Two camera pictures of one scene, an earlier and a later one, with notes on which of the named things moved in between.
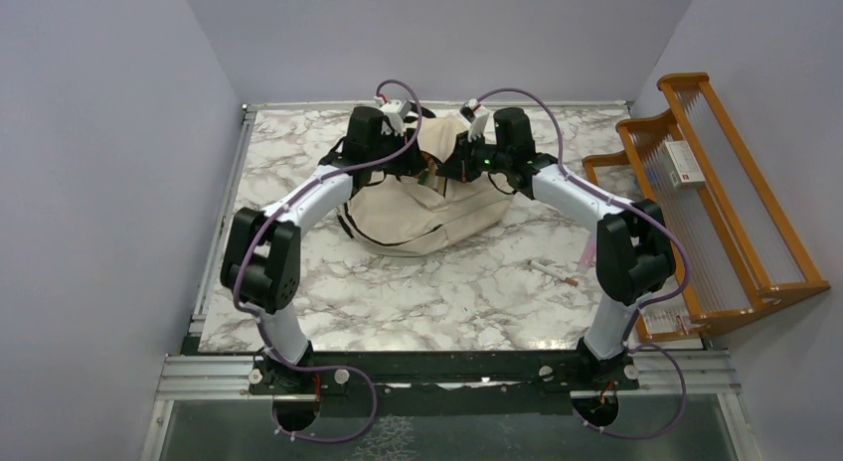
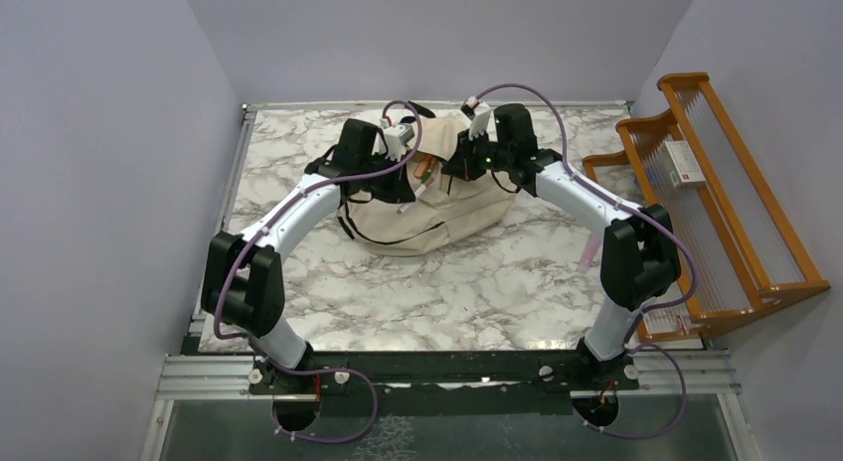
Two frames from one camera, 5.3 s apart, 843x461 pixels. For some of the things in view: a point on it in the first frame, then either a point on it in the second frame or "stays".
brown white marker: [552, 273] → [418, 193]
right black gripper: [457, 164] stays
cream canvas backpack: [428, 213] stays
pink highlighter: [589, 256] stays
